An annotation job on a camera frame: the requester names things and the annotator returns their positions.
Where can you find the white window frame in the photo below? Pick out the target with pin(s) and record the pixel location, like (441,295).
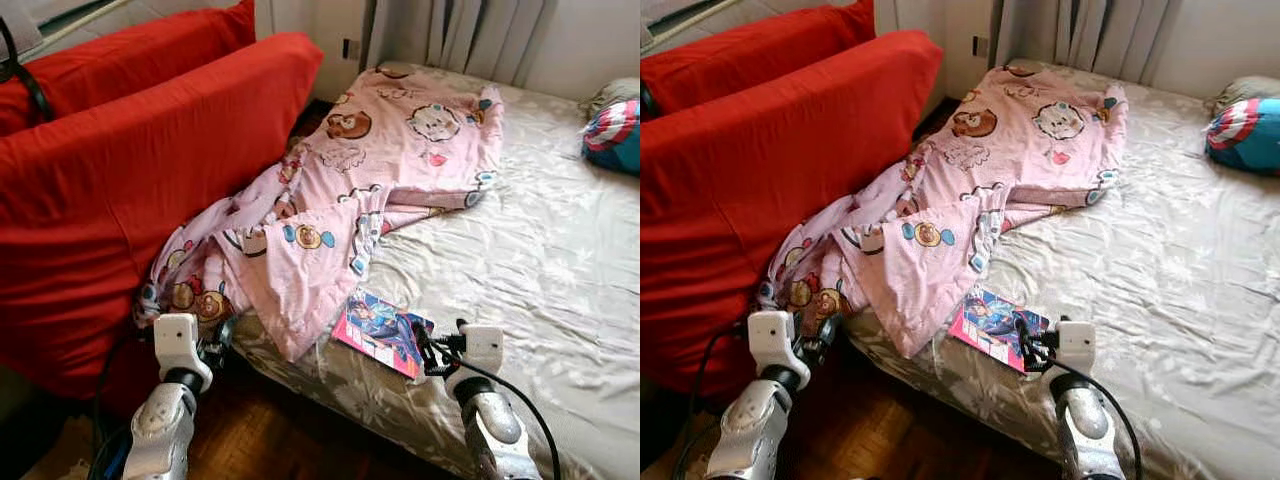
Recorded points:
(60,20)
(690,18)

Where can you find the beige floral bed sheet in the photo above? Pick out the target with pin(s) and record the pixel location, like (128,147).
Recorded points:
(540,260)
(1170,270)

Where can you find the beige floral pillow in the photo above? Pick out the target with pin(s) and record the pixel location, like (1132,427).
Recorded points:
(1245,88)
(615,90)

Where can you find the red fabric covered mattress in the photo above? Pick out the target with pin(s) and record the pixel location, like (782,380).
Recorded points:
(760,50)
(130,60)
(760,200)
(120,210)

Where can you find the pink blue comic book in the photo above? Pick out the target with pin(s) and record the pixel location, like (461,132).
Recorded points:
(990,325)
(380,330)

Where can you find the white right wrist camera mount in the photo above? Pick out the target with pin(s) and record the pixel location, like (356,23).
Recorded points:
(484,348)
(1077,345)

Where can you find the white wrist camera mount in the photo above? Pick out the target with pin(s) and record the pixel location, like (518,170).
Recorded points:
(1077,345)
(484,348)
(770,338)
(176,340)

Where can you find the pink cartoon print blanket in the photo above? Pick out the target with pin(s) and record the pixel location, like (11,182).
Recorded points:
(400,160)
(1020,160)

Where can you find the grey pleated curtain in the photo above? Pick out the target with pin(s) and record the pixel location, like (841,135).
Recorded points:
(1080,35)
(450,35)

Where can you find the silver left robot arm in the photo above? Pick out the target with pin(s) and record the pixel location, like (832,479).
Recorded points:
(748,432)
(160,432)

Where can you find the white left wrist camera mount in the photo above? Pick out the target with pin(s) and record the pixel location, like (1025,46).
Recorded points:
(176,340)
(770,338)

